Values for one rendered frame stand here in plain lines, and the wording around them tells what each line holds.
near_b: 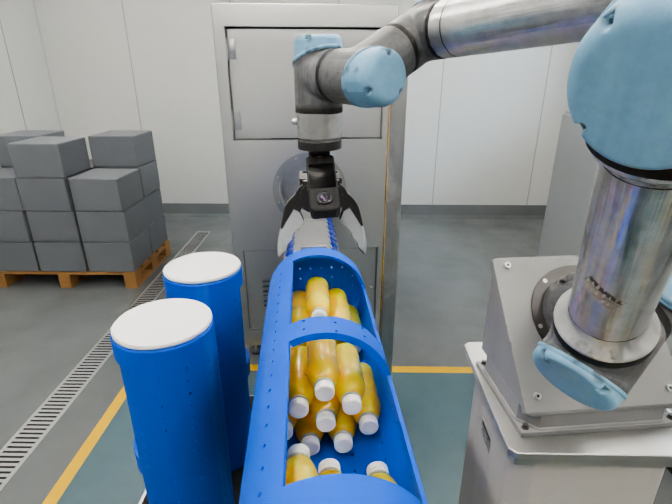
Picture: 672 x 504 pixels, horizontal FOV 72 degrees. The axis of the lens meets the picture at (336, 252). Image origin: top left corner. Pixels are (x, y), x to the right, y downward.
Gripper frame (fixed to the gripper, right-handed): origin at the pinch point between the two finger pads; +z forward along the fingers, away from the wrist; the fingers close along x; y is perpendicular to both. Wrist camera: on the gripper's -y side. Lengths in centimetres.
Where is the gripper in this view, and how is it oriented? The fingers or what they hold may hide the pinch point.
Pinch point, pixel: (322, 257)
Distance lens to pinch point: 80.5
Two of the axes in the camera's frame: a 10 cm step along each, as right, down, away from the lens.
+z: 0.1, 9.2, 3.9
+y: -0.7, -3.9, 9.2
